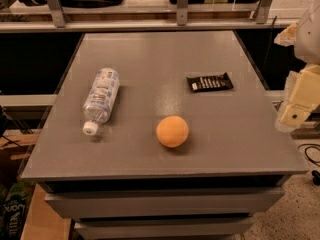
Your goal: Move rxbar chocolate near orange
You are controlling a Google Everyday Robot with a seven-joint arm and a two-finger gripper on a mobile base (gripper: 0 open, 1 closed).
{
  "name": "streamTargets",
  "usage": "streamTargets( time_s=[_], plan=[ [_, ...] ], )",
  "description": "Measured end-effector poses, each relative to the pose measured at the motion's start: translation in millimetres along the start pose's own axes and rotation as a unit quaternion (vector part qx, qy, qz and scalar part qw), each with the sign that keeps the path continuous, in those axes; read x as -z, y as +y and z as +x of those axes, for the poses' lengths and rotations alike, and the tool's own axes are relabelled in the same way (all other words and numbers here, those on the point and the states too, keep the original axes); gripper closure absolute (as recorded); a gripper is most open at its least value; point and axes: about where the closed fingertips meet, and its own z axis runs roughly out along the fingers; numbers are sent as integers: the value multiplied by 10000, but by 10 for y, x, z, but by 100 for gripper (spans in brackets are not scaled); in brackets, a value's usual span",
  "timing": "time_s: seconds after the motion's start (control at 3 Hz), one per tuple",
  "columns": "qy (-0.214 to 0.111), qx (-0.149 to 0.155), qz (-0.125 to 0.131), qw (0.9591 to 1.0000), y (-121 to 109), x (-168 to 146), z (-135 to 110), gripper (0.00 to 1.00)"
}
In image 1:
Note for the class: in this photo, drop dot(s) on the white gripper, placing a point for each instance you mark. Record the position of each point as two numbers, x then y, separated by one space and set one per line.
309 39

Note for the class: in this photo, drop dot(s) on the black rxbar chocolate wrapper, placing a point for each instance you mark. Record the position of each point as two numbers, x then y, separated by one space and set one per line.
210 83

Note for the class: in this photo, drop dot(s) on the orange fruit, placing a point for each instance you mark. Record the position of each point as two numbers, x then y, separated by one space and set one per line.
172 131

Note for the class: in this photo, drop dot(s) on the clear plastic water bottle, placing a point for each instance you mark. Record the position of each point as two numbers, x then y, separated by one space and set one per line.
100 100

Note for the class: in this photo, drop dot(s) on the grey drawer cabinet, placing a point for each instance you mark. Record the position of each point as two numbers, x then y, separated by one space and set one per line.
122 183

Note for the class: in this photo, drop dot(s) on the cardboard box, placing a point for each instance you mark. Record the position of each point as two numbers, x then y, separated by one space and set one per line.
42 222

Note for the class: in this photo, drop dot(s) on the metal shelf rail frame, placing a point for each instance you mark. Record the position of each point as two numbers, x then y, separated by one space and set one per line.
108 15

